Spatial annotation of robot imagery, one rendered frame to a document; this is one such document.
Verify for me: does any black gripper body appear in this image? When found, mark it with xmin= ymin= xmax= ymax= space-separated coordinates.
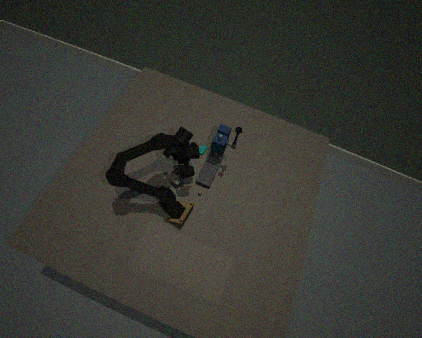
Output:
xmin=173 ymin=142 xmax=194 ymax=179

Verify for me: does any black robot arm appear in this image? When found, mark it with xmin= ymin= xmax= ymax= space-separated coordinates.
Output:
xmin=105 ymin=126 xmax=200 ymax=219

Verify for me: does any blue arbor press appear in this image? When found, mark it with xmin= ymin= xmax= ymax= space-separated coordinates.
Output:
xmin=196 ymin=124 xmax=242 ymax=189

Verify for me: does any teal rectangular block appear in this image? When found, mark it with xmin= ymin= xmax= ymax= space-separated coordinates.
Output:
xmin=199 ymin=145 xmax=207 ymax=155

